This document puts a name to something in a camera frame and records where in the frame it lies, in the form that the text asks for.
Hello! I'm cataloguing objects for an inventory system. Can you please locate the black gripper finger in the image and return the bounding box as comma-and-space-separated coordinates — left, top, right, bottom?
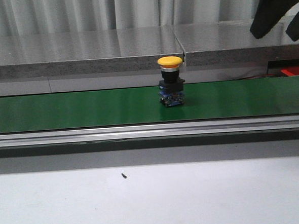
250, 0, 299, 39
286, 11, 299, 41

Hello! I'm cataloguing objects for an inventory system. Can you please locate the yellow mushroom push button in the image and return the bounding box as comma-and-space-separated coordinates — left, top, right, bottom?
158, 56, 185, 107

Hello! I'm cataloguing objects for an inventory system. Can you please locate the red plastic tray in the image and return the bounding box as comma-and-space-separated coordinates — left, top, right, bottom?
280, 66, 299, 77

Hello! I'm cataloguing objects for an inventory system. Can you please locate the grey stone counter slab right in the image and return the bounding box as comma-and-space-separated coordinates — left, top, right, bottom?
173, 16, 299, 66

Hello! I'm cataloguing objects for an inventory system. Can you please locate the grey stone counter slab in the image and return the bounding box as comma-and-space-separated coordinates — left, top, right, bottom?
0, 26, 183, 80
173, 16, 299, 66

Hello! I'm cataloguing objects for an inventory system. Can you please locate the green conveyor belt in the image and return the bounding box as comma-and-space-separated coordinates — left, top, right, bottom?
0, 76, 299, 133

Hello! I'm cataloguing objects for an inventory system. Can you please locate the grey stone counter slab left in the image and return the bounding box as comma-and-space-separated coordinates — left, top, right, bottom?
0, 26, 183, 80

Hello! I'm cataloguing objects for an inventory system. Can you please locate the white pleated curtain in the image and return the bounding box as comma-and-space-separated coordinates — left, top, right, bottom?
0, 0, 259, 37

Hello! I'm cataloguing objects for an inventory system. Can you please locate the aluminium conveyor frame rail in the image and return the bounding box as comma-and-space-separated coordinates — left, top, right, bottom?
0, 115, 299, 174

